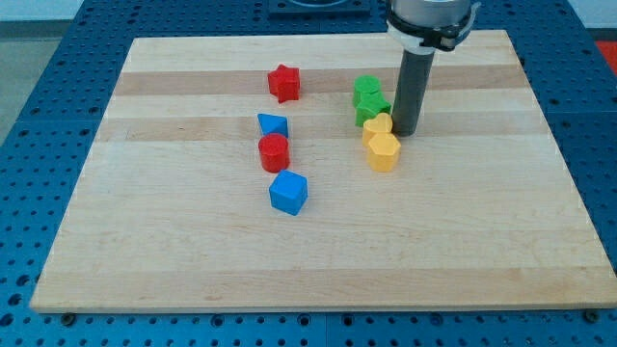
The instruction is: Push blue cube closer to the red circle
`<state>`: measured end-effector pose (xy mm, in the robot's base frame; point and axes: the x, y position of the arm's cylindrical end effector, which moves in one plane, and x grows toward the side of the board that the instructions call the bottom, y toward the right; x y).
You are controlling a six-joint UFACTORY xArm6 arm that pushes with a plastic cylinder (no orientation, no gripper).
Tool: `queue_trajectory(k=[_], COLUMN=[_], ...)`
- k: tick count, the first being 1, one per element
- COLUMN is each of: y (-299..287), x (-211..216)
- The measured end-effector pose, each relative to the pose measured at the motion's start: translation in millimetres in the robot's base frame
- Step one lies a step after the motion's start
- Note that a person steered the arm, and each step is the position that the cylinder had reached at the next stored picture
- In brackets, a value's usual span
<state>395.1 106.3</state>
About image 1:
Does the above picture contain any dark robot base mount plate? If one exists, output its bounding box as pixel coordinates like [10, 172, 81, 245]
[266, 0, 371, 16]

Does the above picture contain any yellow hexagon block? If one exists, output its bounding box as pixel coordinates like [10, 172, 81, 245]
[366, 133, 401, 173]

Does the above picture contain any wooden board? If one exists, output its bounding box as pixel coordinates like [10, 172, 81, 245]
[30, 30, 616, 313]

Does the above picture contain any green star block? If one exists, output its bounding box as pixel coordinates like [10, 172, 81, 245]
[353, 93, 391, 127]

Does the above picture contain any red cylinder block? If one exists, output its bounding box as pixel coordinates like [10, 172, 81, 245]
[258, 133, 290, 174]

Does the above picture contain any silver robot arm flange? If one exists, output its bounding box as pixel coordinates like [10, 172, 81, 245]
[387, 0, 481, 55]

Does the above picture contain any blue triangle block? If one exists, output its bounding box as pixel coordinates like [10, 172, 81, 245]
[257, 114, 289, 138]

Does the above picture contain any red star block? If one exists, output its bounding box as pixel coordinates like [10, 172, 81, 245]
[267, 65, 301, 103]

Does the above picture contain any yellow heart block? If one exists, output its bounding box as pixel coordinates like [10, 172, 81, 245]
[362, 113, 393, 147]

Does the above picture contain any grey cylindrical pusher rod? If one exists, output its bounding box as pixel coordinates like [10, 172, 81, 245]
[391, 50, 435, 137]

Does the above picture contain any green cylinder block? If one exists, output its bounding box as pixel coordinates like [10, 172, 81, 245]
[352, 75, 381, 107]

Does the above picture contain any blue cube block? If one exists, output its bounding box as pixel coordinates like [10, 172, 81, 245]
[269, 170, 309, 216]

